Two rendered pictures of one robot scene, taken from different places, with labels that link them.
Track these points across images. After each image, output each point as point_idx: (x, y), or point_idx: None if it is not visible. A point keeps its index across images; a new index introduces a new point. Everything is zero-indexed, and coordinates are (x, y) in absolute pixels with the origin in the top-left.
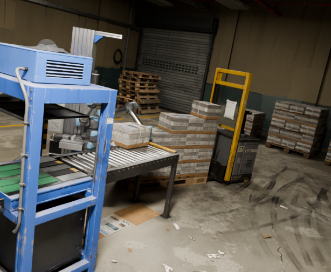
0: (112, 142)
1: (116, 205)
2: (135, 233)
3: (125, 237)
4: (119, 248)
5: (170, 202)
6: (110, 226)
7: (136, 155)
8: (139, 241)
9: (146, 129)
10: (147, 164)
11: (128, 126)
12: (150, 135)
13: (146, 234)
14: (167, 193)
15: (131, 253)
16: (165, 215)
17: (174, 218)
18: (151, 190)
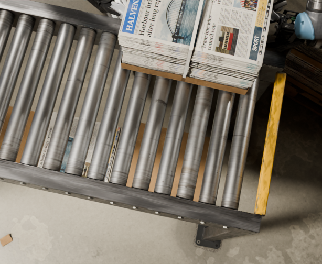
0: (119, 4)
1: (170, 105)
2: (74, 214)
3: (47, 203)
4: None
5: (216, 239)
6: (64, 154)
7: (83, 125)
8: (52, 240)
9: (232, 62)
10: (54, 189)
11: (162, 1)
12: (254, 80)
13: (90, 238)
14: (214, 228)
15: None
16: (203, 235)
17: (213, 261)
18: None
